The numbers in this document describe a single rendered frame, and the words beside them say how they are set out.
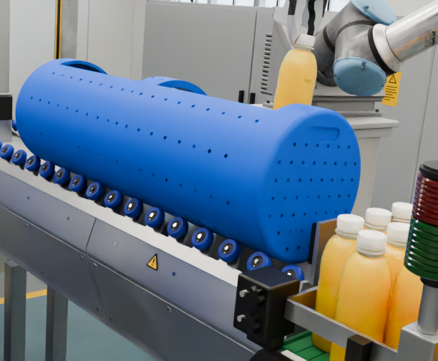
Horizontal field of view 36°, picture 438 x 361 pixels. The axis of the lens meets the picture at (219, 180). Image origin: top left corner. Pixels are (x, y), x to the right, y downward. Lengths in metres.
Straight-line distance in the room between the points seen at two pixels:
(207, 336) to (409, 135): 1.78
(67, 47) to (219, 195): 1.40
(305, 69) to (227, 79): 2.46
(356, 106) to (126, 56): 5.28
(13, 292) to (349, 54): 1.17
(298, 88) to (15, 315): 1.19
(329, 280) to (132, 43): 6.09
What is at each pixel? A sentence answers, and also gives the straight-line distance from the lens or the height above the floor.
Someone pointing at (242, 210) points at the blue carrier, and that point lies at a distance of 1.13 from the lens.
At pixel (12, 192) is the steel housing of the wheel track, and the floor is 0.87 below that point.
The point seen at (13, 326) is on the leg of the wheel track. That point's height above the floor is 0.44.
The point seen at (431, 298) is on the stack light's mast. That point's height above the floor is 1.14.
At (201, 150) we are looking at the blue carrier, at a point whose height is 1.14.
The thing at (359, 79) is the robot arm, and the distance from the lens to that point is 1.53.
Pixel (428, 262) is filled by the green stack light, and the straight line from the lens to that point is 0.63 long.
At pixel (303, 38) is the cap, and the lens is 1.26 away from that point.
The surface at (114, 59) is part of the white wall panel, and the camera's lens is 6.88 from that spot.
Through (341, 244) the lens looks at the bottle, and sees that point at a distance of 0.98.
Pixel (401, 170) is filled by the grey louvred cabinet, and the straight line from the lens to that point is 2.90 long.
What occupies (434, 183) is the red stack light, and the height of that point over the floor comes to 1.25.
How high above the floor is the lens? 1.37
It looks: 14 degrees down
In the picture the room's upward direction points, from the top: 5 degrees clockwise
